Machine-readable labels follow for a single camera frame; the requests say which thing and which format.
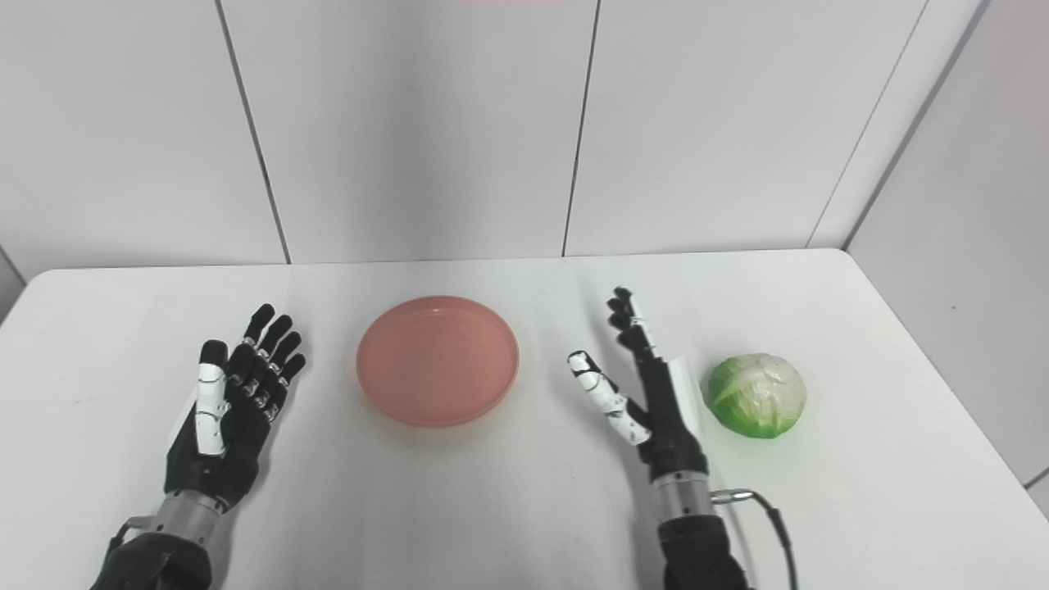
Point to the green white cabbage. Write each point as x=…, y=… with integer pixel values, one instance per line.
x=756, y=395

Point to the pink round plate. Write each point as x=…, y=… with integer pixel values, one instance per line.
x=438, y=360

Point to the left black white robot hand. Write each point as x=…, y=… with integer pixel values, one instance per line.
x=229, y=410

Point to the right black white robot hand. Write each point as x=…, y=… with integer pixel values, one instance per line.
x=647, y=393

